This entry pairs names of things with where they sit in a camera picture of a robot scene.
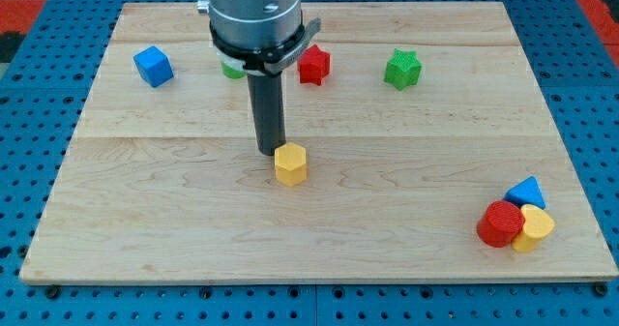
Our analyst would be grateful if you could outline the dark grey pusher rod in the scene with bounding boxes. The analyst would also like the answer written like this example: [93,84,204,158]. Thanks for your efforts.
[248,74,286,156]

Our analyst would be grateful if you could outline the yellow hexagon block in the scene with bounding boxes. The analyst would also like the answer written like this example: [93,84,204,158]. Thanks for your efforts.
[275,142,308,187]

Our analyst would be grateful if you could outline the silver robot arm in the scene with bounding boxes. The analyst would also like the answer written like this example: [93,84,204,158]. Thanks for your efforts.
[206,0,305,156]

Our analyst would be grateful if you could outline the green round block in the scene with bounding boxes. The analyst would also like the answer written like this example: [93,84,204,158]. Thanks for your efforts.
[221,62,247,79]

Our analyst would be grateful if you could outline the red star block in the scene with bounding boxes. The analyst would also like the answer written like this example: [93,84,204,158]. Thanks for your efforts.
[297,44,331,86]

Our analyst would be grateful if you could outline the blue cube block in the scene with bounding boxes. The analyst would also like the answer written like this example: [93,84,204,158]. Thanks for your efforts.
[133,46,174,88]

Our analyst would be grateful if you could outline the green star block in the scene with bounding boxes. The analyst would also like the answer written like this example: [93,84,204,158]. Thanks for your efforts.
[383,48,423,91]

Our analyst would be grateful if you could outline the wooden board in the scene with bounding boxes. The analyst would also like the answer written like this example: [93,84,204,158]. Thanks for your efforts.
[20,2,618,285]

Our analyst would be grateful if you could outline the red cylinder block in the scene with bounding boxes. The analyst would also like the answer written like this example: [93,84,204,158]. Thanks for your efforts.
[476,200,525,248]

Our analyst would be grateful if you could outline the blue triangle block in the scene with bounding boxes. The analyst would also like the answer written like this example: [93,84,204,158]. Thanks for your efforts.
[503,176,546,209]

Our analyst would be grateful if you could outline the yellow teardrop block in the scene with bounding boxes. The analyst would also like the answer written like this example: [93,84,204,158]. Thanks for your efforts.
[512,204,555,252]

